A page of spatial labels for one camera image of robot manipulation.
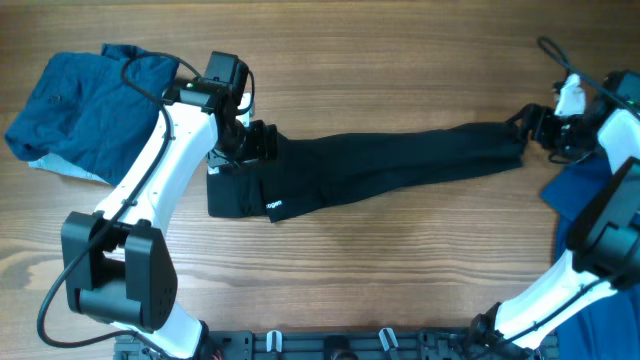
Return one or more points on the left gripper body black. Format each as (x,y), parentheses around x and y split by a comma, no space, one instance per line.
(248,144)

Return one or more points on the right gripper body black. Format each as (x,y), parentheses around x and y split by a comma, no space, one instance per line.
(560,134)

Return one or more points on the black t-shirt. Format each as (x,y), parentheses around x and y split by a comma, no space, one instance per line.
(308,175)

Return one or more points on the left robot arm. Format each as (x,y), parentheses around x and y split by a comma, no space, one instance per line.
(117,267)

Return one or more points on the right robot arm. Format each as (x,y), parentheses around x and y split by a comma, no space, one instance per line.
(601,258)

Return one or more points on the folded dark blue garment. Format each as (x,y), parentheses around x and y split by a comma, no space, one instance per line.
(82,111)

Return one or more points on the blue t-shirt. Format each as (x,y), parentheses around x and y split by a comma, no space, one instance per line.
(609,328)

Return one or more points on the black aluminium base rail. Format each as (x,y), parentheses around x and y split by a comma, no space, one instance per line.
(425,344)

